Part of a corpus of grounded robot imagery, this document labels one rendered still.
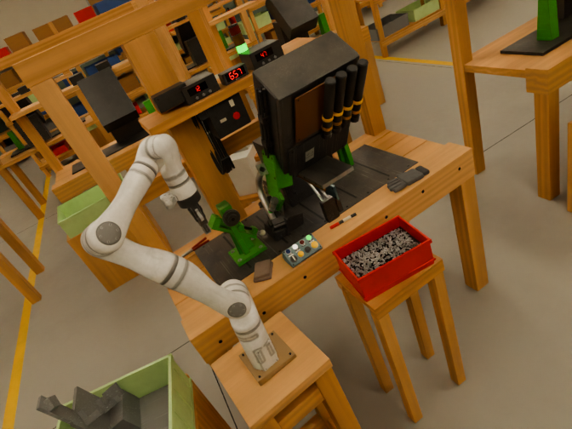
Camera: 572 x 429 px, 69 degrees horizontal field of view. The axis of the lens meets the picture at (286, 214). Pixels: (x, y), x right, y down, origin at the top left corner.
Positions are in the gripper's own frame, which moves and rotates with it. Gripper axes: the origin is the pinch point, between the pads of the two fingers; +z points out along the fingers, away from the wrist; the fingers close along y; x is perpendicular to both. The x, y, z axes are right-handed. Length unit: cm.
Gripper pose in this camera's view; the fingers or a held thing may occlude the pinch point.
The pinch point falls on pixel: (205, 228)
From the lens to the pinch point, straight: 141.2
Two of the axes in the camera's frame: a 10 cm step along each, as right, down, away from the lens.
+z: 3.4, 7.8, 5.2
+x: -8.2, 5.2, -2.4
